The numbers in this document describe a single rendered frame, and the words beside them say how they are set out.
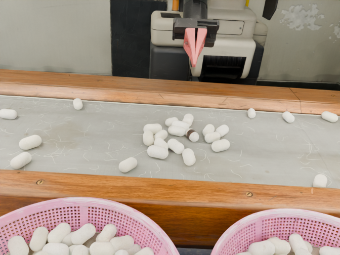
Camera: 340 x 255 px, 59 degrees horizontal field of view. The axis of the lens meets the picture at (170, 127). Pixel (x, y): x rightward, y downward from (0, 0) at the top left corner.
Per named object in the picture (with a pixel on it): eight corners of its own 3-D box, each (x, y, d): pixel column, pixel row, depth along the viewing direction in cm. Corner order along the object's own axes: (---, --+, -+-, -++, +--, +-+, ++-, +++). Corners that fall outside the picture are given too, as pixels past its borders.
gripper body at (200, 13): (219, 27, 65) (219, 0, 68) (173, 24, 65) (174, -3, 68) (214, 44, 71) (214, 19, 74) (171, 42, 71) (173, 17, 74)
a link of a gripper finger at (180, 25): (207, 57, 62) (207, 20, 66) (173, 55, 62) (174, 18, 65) (203, 74, 69) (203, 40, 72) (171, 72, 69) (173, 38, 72)
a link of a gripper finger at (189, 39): (219, 58, 62) (218, 21, 66) (184, 56, 62) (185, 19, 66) (213, 75, 69) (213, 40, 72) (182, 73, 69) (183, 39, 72)
